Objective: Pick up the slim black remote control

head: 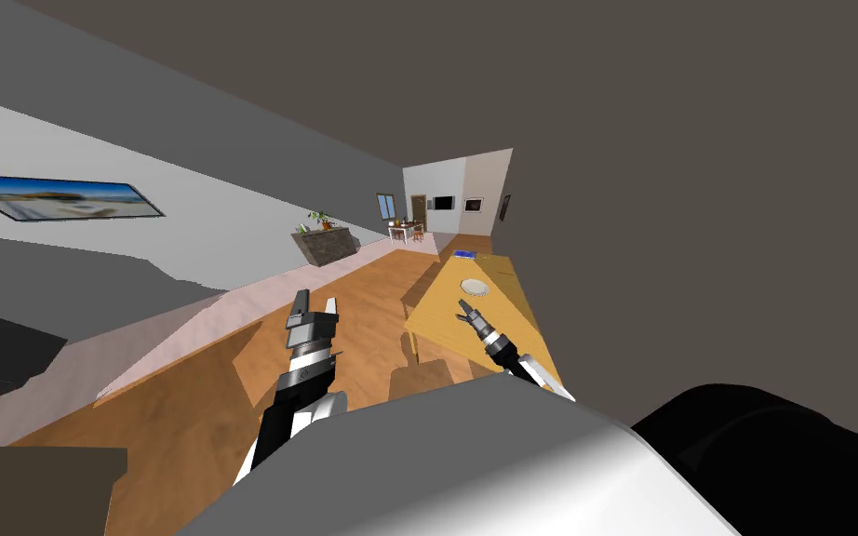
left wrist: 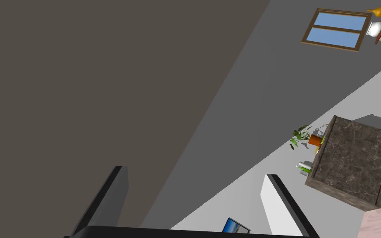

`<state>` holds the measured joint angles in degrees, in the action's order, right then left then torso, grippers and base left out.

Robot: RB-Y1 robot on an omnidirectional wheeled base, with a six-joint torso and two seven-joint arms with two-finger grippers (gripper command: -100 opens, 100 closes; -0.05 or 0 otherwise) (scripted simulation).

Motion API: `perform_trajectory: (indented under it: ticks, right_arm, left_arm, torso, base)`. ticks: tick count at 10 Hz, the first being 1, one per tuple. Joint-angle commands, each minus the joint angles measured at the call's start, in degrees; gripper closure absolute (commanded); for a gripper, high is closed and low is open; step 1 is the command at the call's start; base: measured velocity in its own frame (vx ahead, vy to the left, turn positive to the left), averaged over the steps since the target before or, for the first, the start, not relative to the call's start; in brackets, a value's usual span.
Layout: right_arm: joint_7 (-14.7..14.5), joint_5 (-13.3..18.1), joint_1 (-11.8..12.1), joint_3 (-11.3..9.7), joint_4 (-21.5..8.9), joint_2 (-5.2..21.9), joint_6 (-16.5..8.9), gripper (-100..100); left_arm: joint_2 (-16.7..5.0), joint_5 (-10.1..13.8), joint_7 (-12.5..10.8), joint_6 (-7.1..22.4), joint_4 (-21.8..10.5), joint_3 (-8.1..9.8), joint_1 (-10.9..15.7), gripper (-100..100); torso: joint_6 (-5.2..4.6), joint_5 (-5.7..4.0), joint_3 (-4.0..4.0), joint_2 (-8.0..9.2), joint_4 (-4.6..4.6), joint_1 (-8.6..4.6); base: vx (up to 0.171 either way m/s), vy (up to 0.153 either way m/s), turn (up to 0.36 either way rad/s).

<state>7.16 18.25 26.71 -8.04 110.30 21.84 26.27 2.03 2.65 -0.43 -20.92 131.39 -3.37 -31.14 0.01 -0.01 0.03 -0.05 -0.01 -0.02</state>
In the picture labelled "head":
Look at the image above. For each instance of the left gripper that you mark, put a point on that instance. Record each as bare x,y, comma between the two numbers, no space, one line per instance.
312,329

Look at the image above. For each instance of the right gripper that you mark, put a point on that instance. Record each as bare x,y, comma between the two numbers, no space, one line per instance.
482,326

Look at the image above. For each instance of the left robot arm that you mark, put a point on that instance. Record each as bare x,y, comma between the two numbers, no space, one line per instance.
291,402

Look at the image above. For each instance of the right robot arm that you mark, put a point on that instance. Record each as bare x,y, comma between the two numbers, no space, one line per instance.
771,461

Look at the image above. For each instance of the yellow wooden table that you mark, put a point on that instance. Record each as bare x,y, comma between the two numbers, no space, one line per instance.
444,313

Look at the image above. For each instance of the white plate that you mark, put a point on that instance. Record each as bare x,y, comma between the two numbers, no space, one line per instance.
475,287

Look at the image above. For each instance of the grey sideboard with plants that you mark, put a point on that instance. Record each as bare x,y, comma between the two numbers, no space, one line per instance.
325,246

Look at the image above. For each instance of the blue book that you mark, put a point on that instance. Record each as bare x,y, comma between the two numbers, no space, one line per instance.
464,254

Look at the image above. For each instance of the brown wooden chair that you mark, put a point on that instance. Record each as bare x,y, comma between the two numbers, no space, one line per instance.
418,381

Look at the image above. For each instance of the small white dining table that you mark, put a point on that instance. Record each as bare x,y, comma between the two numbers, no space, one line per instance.
405,231

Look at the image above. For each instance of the brown door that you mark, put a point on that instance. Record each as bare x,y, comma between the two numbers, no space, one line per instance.
418,209

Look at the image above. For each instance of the blue window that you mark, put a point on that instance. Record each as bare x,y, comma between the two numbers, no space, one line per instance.
386,206

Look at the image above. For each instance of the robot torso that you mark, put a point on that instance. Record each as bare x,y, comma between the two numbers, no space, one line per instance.
459,469

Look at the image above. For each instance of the dark brown cabinet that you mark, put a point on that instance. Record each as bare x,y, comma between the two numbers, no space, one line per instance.
27,491

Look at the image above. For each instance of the dark framed wall picture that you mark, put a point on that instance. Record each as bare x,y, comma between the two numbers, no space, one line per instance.
474,205

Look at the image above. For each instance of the black wall television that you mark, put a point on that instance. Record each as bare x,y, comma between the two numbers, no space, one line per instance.
444,202

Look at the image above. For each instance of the narrow dark wall picture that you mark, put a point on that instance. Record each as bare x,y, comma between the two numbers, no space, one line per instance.
505,208

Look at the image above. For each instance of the wide landscape wall picture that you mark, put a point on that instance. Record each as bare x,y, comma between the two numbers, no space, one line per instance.
57,198

